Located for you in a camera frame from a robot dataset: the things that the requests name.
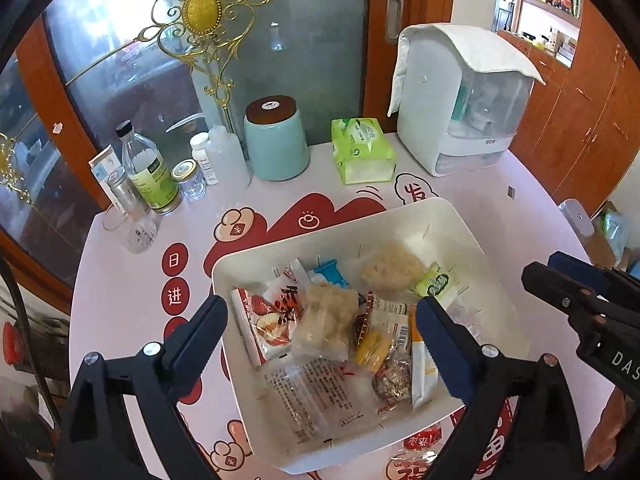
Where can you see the green white snack packet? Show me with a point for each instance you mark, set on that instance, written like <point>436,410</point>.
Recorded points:
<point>436,282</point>

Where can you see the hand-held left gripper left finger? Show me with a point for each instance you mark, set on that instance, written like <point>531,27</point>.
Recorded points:
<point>195,350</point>

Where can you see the person's right hand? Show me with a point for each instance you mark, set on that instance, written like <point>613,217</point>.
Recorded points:
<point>612,425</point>

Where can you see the glass jar gold lid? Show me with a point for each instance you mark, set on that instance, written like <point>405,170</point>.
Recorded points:
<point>189,180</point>

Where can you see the white countertop appliance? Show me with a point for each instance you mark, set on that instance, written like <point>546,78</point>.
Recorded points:
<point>430,120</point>

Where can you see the pink sticker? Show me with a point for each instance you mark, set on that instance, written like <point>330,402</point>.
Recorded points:
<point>58,126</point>

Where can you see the teal canister brown lid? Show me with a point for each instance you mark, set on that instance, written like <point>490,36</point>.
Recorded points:
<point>277,145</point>

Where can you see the wooden cabinet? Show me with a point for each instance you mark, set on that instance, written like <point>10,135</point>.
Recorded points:
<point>590,110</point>

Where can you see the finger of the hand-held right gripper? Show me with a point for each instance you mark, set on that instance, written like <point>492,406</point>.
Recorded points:
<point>575,266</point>
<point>555,287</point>

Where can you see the clear glass cup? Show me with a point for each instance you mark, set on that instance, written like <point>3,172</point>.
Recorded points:
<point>140,235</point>

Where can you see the blue snack packet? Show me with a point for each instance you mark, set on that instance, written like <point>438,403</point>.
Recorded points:
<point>330,272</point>

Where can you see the white blue carton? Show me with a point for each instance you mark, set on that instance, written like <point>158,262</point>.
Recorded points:
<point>102,165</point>

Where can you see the yellow snack packet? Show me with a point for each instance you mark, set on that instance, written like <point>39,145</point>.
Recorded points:
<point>372,350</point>

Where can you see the red white snack packet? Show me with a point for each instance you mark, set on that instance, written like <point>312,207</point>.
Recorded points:
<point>265,325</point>

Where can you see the clear printed snack packet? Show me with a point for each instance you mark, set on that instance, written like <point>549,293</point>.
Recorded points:
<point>310,395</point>

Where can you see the green tissue pack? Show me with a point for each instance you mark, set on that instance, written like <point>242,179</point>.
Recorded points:
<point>362,150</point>

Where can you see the small white device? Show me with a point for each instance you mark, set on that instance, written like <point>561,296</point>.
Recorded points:
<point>577,217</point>

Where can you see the beige grain cake packet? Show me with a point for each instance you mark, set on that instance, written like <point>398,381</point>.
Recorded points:
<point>325,320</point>

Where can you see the clear nut snack packet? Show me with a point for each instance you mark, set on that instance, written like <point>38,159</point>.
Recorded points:
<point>392,382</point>

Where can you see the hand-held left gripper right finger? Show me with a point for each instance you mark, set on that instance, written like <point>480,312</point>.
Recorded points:
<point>445,355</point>

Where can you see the clear bottle green label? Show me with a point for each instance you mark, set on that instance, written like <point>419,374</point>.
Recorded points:
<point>155,180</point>

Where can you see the small white pill bottle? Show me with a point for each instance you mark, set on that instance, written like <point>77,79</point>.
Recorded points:
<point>205,160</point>

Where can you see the clear barcode snack packet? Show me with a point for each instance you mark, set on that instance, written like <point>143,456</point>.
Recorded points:
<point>475,325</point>

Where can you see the pink printed table cover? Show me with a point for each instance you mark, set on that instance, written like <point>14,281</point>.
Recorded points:
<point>125,285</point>

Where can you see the orange white snack packet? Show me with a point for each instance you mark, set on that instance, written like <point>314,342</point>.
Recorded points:
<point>422,375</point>

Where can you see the white quilted cloth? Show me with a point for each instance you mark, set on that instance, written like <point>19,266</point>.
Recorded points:
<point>475,47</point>

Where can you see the white barcode snack packet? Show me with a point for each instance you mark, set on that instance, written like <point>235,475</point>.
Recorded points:
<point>390,312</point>

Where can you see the metal tin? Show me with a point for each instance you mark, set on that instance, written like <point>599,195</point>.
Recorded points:
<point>122,187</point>

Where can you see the red object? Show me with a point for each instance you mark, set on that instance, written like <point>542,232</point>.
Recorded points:
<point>10,340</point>

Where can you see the small gold door ornament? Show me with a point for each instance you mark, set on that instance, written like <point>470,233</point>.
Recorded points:
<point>7,160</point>

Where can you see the white plastic bottle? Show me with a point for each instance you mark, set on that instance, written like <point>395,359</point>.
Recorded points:
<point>227,160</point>

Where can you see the wooden wall shelf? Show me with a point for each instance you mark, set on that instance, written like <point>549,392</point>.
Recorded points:
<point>545,5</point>

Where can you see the large gold door ornament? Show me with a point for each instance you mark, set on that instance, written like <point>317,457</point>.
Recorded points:
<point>202,10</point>

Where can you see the white plastic bin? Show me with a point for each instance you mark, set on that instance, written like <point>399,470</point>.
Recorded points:
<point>465,230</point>

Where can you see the puffed rice cake packet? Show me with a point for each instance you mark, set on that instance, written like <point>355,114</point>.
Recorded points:
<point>392,265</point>

